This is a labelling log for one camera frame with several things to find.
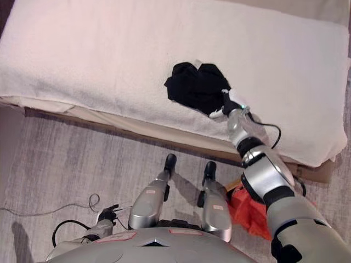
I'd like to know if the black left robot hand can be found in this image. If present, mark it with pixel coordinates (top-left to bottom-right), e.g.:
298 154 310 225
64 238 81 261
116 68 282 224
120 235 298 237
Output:
98 204 120 221

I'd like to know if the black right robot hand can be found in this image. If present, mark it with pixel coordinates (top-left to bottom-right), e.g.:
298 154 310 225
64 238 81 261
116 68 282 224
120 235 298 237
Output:
208 88 248 119

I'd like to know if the black garment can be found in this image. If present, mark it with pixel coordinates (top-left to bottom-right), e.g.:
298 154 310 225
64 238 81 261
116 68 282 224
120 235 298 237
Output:
163 62 233 116

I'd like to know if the beige bed sheet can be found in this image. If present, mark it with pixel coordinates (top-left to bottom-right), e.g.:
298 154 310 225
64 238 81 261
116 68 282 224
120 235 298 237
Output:
23 0 351 161

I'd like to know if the silver left robot leg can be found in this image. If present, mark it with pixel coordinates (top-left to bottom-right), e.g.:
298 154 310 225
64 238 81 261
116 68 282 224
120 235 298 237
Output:
128 153 178 230

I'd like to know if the grey robot torso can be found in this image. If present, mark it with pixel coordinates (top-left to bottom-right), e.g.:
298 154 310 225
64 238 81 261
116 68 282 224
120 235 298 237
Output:
46 227 275 263

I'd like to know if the grey striped rug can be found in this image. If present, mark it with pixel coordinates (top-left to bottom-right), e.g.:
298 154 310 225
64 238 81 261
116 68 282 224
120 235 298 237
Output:
0 105 351 263

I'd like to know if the red-orange cloth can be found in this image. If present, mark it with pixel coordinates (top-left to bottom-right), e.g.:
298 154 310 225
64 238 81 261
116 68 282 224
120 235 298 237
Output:
225 180 273 242

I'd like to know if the white fluffy blanket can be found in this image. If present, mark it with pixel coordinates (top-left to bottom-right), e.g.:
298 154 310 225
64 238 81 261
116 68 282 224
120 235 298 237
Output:
0 0 349 168

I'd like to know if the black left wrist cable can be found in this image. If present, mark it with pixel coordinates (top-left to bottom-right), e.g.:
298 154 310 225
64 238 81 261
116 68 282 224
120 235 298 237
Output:
51 220 92 247

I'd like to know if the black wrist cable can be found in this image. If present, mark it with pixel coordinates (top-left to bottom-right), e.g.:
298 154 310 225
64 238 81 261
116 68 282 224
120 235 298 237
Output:
245 107 307 197
51 220 92 247

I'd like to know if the thin grey floor cable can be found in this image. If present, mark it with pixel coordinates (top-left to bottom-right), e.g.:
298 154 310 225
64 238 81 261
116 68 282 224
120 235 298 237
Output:
0 193 131 219

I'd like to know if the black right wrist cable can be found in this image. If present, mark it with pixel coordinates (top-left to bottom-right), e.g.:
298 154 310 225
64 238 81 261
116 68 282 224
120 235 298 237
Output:
245 107 307 197

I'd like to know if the brown bed frame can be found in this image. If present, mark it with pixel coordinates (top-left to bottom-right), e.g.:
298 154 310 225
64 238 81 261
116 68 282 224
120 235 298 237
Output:
0 95 333 184

